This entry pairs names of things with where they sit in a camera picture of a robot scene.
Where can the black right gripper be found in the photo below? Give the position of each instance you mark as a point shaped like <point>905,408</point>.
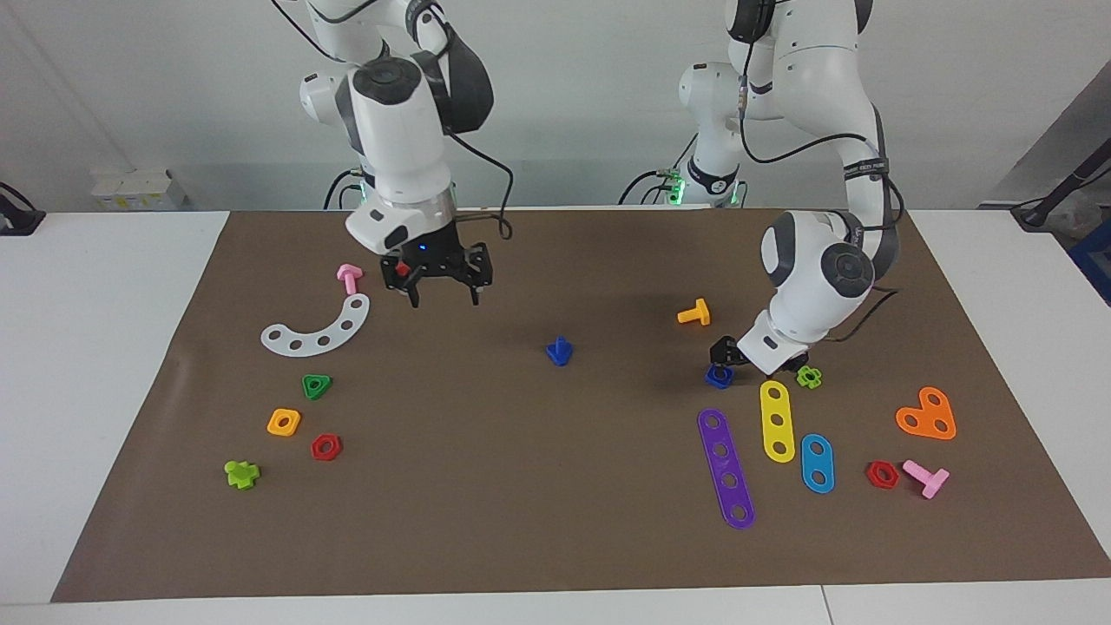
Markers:
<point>434,256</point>

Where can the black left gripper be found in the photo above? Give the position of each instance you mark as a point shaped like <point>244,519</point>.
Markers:
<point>796,361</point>

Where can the blue square toy nut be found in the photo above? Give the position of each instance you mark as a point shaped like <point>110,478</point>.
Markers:
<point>726,380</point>

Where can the blue triangle-head toy bolt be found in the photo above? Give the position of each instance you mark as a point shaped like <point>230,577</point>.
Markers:
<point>560,353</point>

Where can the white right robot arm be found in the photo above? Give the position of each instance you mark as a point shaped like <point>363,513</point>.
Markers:
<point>399,130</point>

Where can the orange toy bolt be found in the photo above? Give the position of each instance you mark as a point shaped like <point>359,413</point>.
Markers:
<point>694,314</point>

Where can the yellow three-hole strip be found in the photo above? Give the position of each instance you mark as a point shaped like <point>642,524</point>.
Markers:
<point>777,406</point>

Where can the lime cross toy nut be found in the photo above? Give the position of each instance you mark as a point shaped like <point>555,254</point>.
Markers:
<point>803,379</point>

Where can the small pink toy bolt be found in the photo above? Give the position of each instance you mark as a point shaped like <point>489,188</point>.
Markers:
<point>350,279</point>

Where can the purple four-hole strip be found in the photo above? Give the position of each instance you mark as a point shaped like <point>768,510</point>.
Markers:
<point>723,464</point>

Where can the white curved perforated strip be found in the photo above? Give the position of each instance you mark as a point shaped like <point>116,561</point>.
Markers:
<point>334,334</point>

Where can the blue two-hole strip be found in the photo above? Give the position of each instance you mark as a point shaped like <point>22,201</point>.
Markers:
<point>817,464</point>

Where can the green triangle toy nut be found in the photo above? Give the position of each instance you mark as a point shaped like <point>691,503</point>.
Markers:
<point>323,390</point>

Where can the red hexagon toy nut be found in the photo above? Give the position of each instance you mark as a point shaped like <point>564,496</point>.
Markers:
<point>335,451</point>
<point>871,474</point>

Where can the orange heart-shaped plate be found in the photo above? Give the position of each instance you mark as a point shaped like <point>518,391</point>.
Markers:
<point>924,427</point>

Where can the brown paper mat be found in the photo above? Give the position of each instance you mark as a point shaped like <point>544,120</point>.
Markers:
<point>555,477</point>

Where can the orange square toy nut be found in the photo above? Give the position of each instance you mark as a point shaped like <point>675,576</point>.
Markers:
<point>292,428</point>

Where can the large pink toy bolt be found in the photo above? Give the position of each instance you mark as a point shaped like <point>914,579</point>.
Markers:
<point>929,479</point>

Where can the white box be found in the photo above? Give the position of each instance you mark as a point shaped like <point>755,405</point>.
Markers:
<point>130,189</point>

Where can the black stand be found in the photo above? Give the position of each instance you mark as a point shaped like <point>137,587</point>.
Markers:
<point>1063,187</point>

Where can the blue crate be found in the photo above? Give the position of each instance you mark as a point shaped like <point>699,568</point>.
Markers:
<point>1095,260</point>

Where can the black device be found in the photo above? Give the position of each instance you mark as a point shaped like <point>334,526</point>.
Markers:
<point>17,221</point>

